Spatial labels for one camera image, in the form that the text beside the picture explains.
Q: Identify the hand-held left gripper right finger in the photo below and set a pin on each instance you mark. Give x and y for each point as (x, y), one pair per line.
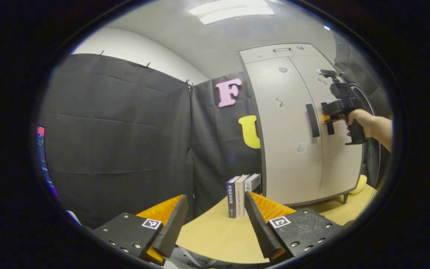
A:
(261, 228)

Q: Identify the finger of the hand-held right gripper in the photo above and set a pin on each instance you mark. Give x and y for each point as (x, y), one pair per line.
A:
(325, 110)

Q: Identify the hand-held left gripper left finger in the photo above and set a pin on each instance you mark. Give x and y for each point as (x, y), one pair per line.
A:
(170, 228)

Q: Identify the grey shoe cabinet door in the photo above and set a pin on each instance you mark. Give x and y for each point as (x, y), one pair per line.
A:
(340, 168)
(286, 164)

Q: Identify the grey double-door shoe cabinet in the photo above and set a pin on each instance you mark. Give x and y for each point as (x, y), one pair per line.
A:
(267, 53)

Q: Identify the beige book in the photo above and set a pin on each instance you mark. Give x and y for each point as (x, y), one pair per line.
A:
(240, 196)

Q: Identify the dark blue book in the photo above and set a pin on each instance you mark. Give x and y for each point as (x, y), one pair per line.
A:
(232, 198)

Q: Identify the pale yellow soft toy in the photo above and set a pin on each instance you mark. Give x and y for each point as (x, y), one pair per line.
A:
(358, 185)

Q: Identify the black backdrop cloth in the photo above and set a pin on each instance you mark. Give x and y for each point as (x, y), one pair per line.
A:
(118, 130)

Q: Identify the ceiling light panel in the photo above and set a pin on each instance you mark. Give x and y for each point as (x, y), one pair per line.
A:
(231, 9)

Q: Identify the computer monitor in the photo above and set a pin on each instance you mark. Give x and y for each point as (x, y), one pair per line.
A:
(43, 157)

